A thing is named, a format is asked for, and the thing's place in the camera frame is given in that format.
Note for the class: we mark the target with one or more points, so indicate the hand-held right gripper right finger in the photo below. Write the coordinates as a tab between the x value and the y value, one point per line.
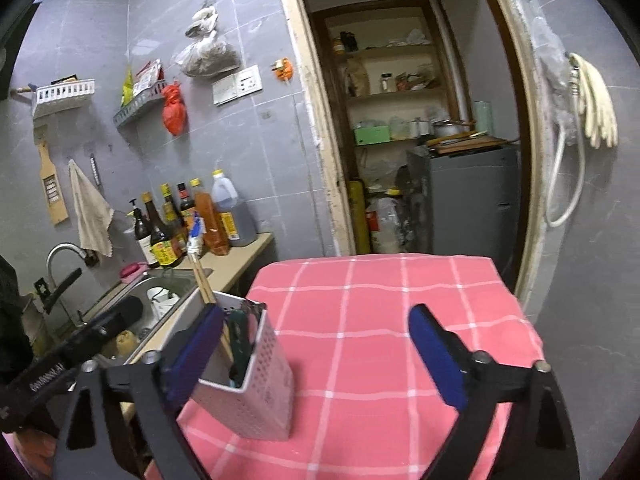
440	357

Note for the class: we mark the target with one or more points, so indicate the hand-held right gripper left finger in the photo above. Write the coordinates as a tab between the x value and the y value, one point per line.
200	347

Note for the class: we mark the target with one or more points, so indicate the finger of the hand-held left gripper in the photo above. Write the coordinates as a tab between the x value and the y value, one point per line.
112	325

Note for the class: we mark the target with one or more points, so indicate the white perforated utensil holder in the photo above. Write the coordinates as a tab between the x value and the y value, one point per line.
252	390

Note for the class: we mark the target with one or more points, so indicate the person's left forearm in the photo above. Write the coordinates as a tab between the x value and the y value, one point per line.
30	452

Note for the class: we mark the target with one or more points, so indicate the yellow scrubber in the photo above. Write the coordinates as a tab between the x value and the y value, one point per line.
126	343

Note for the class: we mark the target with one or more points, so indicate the steel sink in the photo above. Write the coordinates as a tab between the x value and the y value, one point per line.
145	285

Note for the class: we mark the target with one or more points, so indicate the white mug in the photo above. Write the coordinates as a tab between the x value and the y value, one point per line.
162	299

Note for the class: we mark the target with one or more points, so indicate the pink soap dish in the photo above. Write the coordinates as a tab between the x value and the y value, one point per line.
132	271

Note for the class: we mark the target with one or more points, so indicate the pink checked tablecloth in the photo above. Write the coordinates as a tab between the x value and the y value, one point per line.
375	335

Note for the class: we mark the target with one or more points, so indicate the chrome faucet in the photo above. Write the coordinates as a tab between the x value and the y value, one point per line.
62	249

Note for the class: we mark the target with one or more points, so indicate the dark bottle yellow label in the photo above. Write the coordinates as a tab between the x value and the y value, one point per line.
160	246

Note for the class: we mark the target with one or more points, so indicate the dark pump bottle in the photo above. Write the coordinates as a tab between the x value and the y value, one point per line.
140	232

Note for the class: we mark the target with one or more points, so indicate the wooden counter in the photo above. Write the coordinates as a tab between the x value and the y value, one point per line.
240	256

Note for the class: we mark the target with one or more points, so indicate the blue white packet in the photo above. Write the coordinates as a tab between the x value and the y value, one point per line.
195	237

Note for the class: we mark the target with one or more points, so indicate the beige hanging towel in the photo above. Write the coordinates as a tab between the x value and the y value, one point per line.
92	210

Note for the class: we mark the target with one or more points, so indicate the orange sauce bottle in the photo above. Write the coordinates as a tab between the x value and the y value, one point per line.
210	220

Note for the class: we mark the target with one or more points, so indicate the dark liquid jug yellow cap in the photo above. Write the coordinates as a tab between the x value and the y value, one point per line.
234	212

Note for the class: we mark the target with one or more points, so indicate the clear plastic bags pile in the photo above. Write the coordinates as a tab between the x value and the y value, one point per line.
387	225

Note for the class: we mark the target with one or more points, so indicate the wooden grater paddle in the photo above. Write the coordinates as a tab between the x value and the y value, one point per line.
52	185

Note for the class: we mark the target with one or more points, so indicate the yellow gas cylinder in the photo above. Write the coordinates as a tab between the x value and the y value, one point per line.
359	215

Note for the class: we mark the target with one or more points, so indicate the grey washing machine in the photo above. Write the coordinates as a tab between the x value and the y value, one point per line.
465	195

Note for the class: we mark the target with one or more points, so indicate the wooden cutting board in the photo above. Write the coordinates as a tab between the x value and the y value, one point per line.
465	142

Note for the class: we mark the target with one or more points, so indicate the red plastic bag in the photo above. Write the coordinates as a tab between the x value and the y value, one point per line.
174	110

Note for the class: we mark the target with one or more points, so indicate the metal pot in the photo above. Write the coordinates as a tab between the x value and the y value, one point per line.
447	128

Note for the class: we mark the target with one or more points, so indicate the green box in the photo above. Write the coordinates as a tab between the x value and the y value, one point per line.
372	135

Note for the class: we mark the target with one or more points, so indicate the yellow snack packet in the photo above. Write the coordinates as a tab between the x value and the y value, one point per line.
128	87

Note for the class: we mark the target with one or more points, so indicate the pale green cylinder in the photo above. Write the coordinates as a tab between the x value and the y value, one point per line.
483	117

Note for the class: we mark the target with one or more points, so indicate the red white packets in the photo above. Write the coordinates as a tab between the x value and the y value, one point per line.
150	73

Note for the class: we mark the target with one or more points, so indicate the wooden pantry shelf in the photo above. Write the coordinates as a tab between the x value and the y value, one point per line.
400	96

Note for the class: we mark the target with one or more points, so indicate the small glass jar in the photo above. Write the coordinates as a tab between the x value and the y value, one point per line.
386	82

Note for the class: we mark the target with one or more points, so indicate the clear bag of dried goods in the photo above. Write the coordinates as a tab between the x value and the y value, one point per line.
207	57

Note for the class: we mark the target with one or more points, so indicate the cream rubber gloves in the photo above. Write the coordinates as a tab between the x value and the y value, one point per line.
597	105

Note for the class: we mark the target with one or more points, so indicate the clear hanging plastic bag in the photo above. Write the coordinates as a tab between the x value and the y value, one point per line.
550	77

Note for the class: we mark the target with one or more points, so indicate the white plastic bag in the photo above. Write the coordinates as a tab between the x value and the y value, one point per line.
202	20

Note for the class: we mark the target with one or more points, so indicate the grey wall rack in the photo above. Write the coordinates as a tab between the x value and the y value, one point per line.
137	106

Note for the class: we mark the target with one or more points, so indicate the white wall rack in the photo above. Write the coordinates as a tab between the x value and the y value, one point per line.
62	92

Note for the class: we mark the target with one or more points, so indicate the white wall switch socket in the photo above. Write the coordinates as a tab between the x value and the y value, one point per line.
237	85

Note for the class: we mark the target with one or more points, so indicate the orange wall hook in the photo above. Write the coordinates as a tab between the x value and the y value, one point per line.
283	68

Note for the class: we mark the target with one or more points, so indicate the wooden door frame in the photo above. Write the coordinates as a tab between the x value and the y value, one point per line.
300	60

